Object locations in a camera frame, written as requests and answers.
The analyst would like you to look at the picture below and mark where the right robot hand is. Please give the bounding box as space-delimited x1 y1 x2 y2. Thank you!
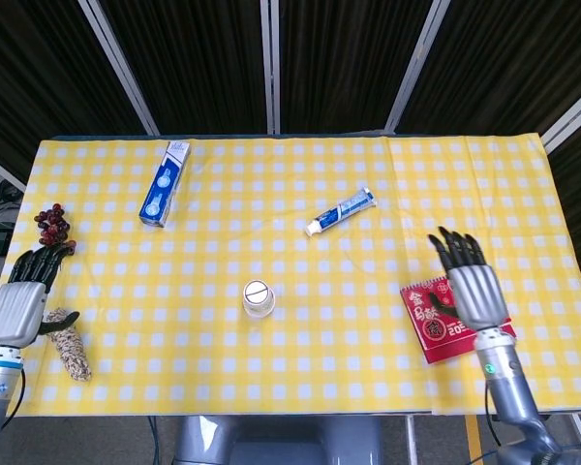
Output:
425 226 508 334

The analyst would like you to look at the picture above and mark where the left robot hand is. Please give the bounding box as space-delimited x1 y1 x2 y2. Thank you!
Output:
0 240 81 359

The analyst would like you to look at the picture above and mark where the paper cup with line mark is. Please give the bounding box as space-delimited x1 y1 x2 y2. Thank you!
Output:
242 279 276 314

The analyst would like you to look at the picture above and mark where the yellow white checked tablecloth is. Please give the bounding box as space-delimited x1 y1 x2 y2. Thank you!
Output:
12 137 581 418

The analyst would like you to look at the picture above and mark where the red spiral calendar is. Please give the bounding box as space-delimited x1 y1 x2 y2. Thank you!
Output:
399 275 518 365

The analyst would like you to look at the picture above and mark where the dark red grape bunch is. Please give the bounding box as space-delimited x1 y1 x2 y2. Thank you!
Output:
33 202 77 256

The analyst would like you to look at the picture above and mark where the white table leg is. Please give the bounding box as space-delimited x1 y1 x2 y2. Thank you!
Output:
405 415 418 465

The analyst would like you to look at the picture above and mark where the blue white toothpaste tube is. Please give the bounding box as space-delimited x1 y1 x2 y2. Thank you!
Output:
304 186 378 238

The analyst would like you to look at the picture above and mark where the blue white toothpaste box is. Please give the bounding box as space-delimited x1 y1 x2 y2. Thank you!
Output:
138 139 193 228

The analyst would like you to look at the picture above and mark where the black pleated curtain panel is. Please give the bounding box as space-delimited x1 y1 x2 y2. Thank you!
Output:
0 0 149 183
277 0 433 136
400 0 581 140
98 0 273 137

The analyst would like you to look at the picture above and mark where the grey robot torso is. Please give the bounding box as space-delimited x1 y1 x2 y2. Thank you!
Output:
173 415 384 465

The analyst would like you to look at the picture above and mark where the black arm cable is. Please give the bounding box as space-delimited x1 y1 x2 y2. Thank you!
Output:
0 368 28 433

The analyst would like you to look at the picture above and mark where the white partition frame post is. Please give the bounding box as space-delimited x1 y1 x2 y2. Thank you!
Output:
76 0 162 137
383 0 447 135
259 0 282 136
540 79 581 152
0 148 29 194

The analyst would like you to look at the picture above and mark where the blue cable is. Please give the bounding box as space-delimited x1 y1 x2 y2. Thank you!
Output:
146 415 163 465

